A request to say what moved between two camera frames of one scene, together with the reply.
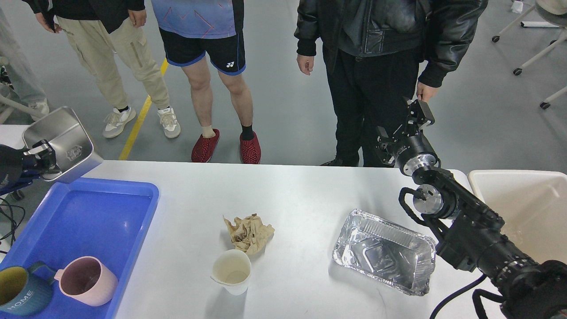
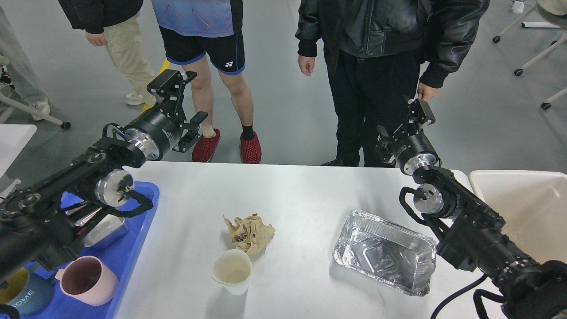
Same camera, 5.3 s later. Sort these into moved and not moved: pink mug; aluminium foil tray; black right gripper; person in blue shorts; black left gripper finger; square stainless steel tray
Moved: square stainless steel tray; black left gripper finger
Not moved: aluminium foil tray; person in blue shorts; black right gripper; pink mug
